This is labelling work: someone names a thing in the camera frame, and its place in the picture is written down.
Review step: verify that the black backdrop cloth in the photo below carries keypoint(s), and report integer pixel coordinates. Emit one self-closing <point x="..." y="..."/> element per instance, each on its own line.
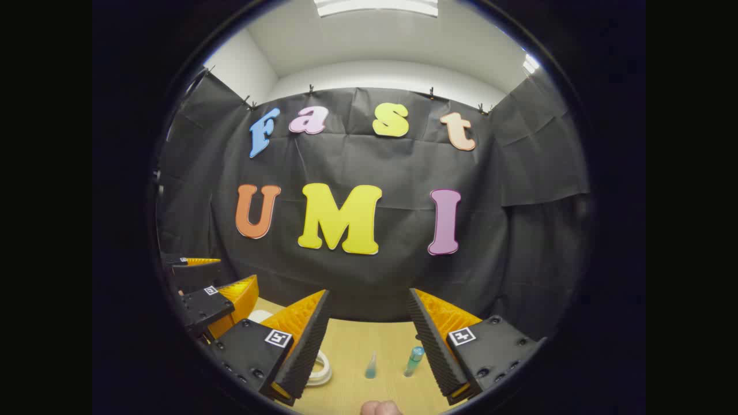
<point x="403" y="167"/>

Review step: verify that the teal skin care bottle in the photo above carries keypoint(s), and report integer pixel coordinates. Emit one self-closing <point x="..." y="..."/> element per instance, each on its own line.
<point x="416" y="353"/>

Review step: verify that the white suitcase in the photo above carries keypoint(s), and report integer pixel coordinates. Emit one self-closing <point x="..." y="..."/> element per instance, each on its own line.
<point x="318" y="380"/>

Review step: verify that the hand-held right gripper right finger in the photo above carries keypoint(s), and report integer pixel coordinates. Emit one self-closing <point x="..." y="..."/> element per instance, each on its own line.
<point x="435" y="351"/>

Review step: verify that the small ceiling light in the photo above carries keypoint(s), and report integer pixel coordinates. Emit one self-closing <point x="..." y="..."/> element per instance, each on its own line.
<point x="530" y="63"/>

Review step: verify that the long ceiling light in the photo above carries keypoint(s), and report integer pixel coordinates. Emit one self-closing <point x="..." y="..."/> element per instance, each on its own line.
<point x="375" y="7"/>

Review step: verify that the blue skin care tube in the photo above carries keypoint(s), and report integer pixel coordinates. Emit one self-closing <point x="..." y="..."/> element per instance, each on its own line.
<point x="371" y="372"/>

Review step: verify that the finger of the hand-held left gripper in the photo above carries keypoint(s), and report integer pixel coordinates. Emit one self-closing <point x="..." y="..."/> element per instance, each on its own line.
<point x="193" y="274"/>
<point x="202" y="308"/>

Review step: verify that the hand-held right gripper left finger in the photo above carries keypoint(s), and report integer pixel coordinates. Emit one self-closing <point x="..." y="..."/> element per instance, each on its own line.
<point x="305" y="351"/>

